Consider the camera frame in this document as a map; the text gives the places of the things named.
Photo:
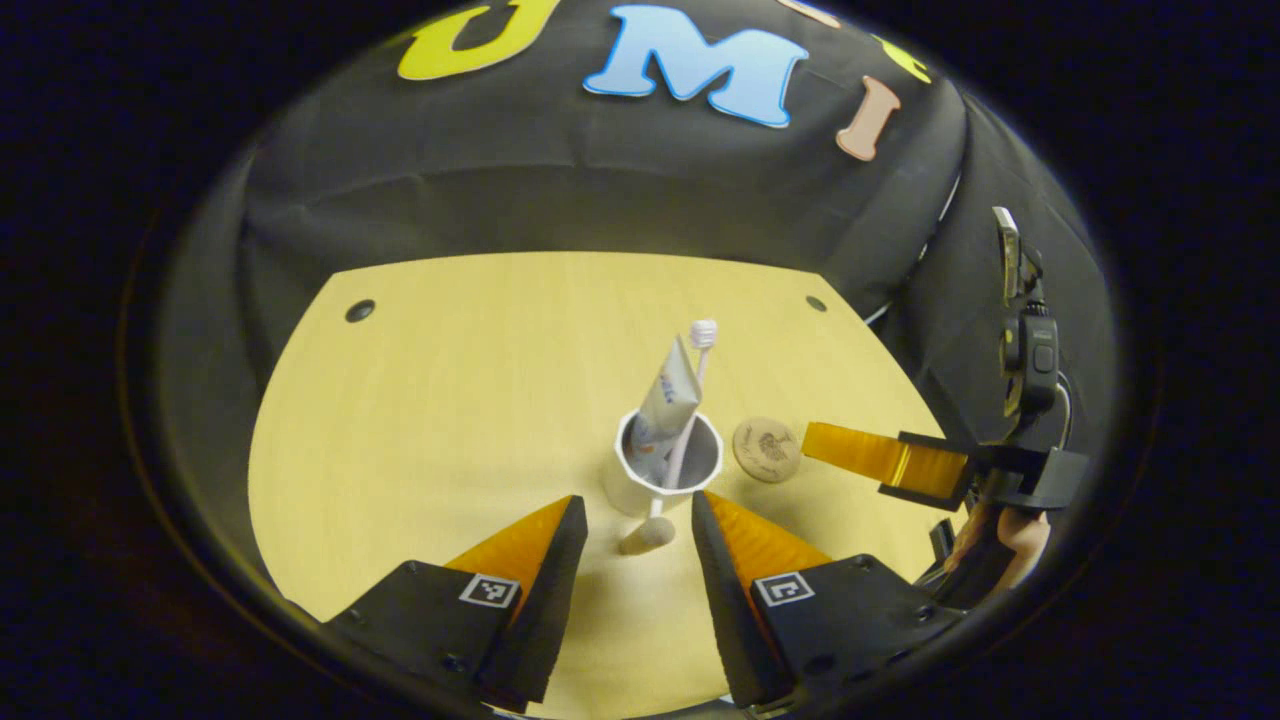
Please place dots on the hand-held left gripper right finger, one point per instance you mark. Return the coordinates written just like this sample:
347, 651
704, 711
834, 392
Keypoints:
725, 600

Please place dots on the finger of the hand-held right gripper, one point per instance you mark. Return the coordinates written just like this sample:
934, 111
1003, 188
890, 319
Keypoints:
925, 470

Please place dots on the round wooden coaster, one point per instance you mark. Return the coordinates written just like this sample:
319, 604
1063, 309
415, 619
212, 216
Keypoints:
767, 450

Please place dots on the white toothbrush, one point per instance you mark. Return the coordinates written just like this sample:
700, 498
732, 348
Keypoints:
703, 335

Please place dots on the white toothpaste tube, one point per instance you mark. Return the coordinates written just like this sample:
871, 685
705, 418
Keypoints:
668, 400

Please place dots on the light wooden desktop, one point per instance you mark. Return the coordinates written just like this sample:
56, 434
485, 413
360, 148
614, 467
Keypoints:
420, 420

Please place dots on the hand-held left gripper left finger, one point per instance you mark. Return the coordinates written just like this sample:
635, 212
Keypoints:
545, 600

